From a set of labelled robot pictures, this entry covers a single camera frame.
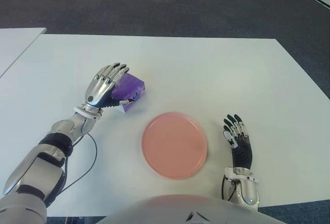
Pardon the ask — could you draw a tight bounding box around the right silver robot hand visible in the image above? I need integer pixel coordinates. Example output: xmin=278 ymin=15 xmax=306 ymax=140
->
xmin=222 ymin=114 xmax=253 ymax=170

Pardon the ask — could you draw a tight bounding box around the purple tissue paper pack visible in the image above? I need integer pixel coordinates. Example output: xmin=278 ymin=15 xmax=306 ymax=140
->
xmin=110 ymin=72 xmax=147 ymax=113

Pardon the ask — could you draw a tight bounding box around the round pink plate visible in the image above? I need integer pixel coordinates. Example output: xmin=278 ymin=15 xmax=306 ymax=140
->
xmin=141 ymin=111 xmax=209 ymax=180

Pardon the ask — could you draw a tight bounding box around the grey robot torso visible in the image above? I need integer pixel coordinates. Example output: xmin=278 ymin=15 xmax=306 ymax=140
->
xmin=95 ymin=194 xmax=286 ymax=224

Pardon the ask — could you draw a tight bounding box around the neighbouring white table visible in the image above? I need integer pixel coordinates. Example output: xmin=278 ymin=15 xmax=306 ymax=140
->
xmin=0 ymin=27 xmax=47 ymax=79

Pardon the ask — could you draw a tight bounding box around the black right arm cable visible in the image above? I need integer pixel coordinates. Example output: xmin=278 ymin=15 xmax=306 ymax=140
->
xmin=221 ymin=175 xmax=238 ymax=205

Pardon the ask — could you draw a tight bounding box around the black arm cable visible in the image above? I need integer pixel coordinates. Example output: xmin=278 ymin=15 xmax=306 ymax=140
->
xmin=221 ymin=175 xmax=238 ymax=205
xmin=50 ymin=132 xmax=98 ymax=202

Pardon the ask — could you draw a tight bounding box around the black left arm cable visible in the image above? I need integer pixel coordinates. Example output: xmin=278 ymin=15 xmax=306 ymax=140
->
xmin=50 ymin=132 xmax=98 ymax=202

